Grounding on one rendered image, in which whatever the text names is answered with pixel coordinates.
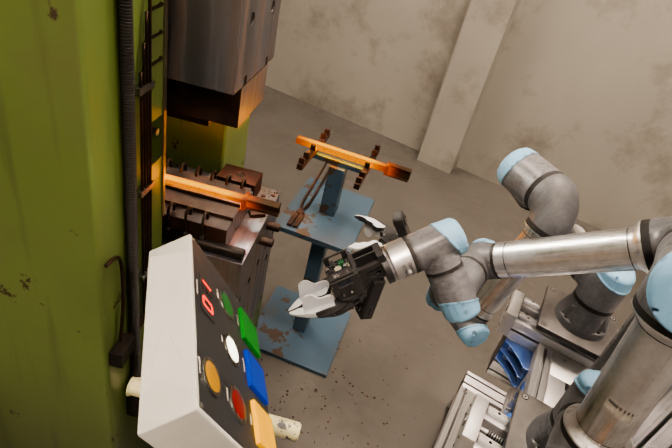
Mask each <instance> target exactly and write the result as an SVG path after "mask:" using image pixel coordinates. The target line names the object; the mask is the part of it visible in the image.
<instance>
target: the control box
mask: <svg viewBox="0 0 672 448"><path fill-rule="evenodd" d="M202 279H203V280H204V282H205V283H206V285H207V286H208V287H209V288H210V289H211V292H212V298H210V297H209V296H208V294H209V295H210V296H211V294H210V290H209V289H208V294H207V293H206V292H205V290H206V285H205V284H204V282H203V286H202ZM203 287H204V288H205V290H204V289H203ZM222 293H225V294H226V296H227V297H228V299H229V301H230V303H231V306H232V310H233V315H232V316H230V315H229V314H228V312H227V310H226V308H225V306H224V303H223V300H222ZM203 295H204V296H205V297H206V298H207V300H208V301H209V302H210V303H211V305H212V307H213V315H212V314H211V313H210V311H209V310H208V309H207V308H206V306H205V305H204V303H205V304H206V305H207V300H206V299H205V298H204V302H203ZM211 305H210V304H209V309H210V310H211V312H212V307H211ZM240 307H241V308H242V309H243V310H244V312H245V313H246V315H247V316H248V317H249V319H250V320H251V321H252V323H253V324H254V321H253V320H252V319H251V317H250V316H249V315H248V313H247V312H246V311H245V309H244V308H243V306H242V305H241V304H240V302H239V301H238V299H237V298H236V297H235V295H234V294H233V293H232V291H231V290H230V288H229V287H228V286H227V284H226V283H225V281H224V280H223V279H222V277H221V276H220V275H219V273H218V272H217V270H216V269H215V268H214V266H213V265H212V263H211V262H210V261H209V259H208V258H207V257H206V255H205V254H204V252H203V251H202V250H201V248H200V247H199V245H198V244H197V243H196V241H195V239H194V238H193V237H192V236H191V235H190V234H189V235H186V236H184V237H182V238H179V239H177V240H175V241H172V242H170V243H168V244H165V245H163V246H161V247H158V248H156V249H154V250H151V251H150V252H149V263H148V278H147V293H146V309H145V324H144V339H143V355H142V370H141V385H140V400H139V416H138V431H137V433H138V436H139V437H140V438H142V439H143V440H144V441H146V442H147V443H148V444H150V445H151V446H152V447H154V448H259V447H258V446H257V445H256V440H255V433H254V426H253V418H252V411H251V404H250V400H253V399H255V400H256V402H257V403H258V404H259V405H260V406H261V407H262V408H263V410H264V411H265V412H266V413H267V414H268V415H269V411H268V405H266V406H265V405H264V404H263V403H262V402H261V401H260V399H259V398H258V397H257V396H256V395H255V394H254V393H253V391H252V390H251V389H250V388H249V387H248V381H247V374H246V367H245V359H244V352H243V350H245V349H248V351H249V352H250V353H251V355H252V356H253V357H254V358H255V360H256V361H257V362H258V363H259V365H260V366H261V363H260V358H258V359H257V357H256V356H255V355H254V354H253V352H252V351H251V350H250V349H249V347H248V346H247V345H246V343H245V342H244V341H243V340H242V337H241V330H240V323H239V315H238V308H240ZM228 336H229V337H230V338H231V339H232V340H233V342H234V344H235V346H236V349H237V352H238V358H239V359H238V362H235V361H234V360H233V359H232V357H231V355H230V352H229V350H228V346H227V337H228ZM207 361H211V362H212V363H213V365H214V366H215V368H216V370H217V373H218V376H219V380H220V391H219V392H215V391H214V390H213V389H212V387H211V386H210V384H209V381H208V378H207V375H206V369H205V365H206V362H207ZM234 389H236V390H237V391H238V392H239V394H240V396H241V398H242V400H243V403H244V407H245V418H244V419H241V418H240V417H239V415H238V414H237V411H236V409H235V406H234V403H233V397H232V393H233V390H234Z"/></svg>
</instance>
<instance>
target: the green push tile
mask: <svg viewBox="0 0 672 448"><path fill-rule="evenodd" d="M238 315H239V323H240V330H241V337H242V340H243V341H244V342H245V343H246V345H247V346H248V347H249V349H250V350H251V351H252V352H253V354H254V355H255V356H256V357H257V359H258V358H260V357H261V354H260V348H259V342H258V337H257V331H256V327H255V326H254V324H253V323H252V321H251V320H250V319H249V317H248V316H247V315H246V313H245V312H244V310H243V309H242V308H241V307H240V308H238Z"/></svg>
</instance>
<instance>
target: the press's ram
mask: <svg viewBox="0 0 672 448"><path fill-rule="evenodd" d="M280 6H281V0H168V56H167V78H169V79H173V80H176V81H180V82H184V83H188V84H192V85H196V86H199V87H203V88H207V89H211V90H215V91H219V92H222V93H226V94H230V95H234V94H235V93H236V92H238V91H239V90H240V89H241V88H242V87H243V85H244V84H246V83H247V82H248V81H249V80H250V79H251V78H252V77H253V76H254V75H255V74H256V73H258V72H259V71H260V70H261V69H262V68H263V67H264V66H265V64H267V63H268V62H269V61H270V60H271V59H272V58H273V57H274V50H275V42H276V35H277V28H278V20H279V13H280Z"/></svg>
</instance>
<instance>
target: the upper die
mask: <svg viewBox="0 0 672 448"><path fill-rule="evenodd" d="M267 67H268V63H267V64H265V66H264V67H263V68H262V69H261V70H260V71H259V72H258V73H256V74H255V75H254V76H253V77H252V78H251V79H250V80H249V81H248V82H247V83H246V84H244V85H243V87H242V88H241V89H240V90H239V91H238V92H236V93H235V94H234V95H230V94H226V93H222V92H219V91H215V90H211V89H207V88H203V87H199V86H196V85H192V84H188V83H184V82H180V81H176V80H173V79H169V78H167V110H169V111H173V112H177V113H181V114H185V115H188V116H192V117H196V118H200V119H204V120H207V121H211V122H215V123H219V124H223V125H226V126H230V127H234V128H238V127H239V126H240V125H241V124H242V123H243V121H244V120H245V119H246V118H247V117H248V116H249V115H250V113H251V112H252V111H253V110H254V109H255V108H256V107H257V105H258V104H259V103H260V102H261V101H262V100H263V98H264V90H265V83H266V75H267Z"/></svg>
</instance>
